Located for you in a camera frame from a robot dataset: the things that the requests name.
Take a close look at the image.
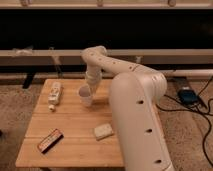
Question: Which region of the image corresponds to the red black flat box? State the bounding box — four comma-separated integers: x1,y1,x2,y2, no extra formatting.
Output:
37,129,64,154

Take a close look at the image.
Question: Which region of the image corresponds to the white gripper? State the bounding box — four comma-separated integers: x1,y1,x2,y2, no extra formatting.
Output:
85,69,102,96

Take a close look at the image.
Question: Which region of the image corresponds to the black cable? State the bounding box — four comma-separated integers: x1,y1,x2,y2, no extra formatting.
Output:
156,75,213,168

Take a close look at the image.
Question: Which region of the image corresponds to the beige sponge block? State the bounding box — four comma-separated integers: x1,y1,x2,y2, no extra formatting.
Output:
94,123,114,140

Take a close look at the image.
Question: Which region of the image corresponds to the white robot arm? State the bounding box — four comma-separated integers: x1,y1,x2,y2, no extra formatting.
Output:
82,46,175,171

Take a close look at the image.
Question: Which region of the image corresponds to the white tube with cap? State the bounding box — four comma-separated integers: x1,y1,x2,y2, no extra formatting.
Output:
48,82,63,111

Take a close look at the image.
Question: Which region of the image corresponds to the wooden table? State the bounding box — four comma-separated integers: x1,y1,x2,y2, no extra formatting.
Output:
16,79,123,168

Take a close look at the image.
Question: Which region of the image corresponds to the dark power adapter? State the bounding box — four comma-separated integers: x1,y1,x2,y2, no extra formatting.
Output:
178,89,199,105

